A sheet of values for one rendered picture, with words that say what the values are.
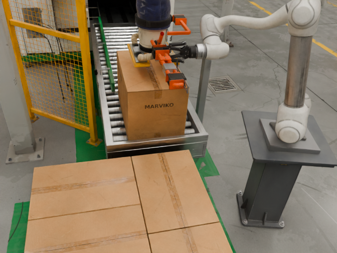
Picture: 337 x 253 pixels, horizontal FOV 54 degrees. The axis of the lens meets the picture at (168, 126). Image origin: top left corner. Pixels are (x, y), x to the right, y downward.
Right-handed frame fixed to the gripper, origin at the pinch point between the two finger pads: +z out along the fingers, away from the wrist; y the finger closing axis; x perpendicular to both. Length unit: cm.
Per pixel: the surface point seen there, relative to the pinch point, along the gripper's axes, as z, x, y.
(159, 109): -0.2, -0.6, 39.4
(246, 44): -203, 268, 118
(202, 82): -47, 47, 49
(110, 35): 14, 186, 64
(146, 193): 16, -47, 65
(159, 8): -1.3, 16.5, -20.2
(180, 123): -16, -1, 53
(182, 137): -16, -9, 58
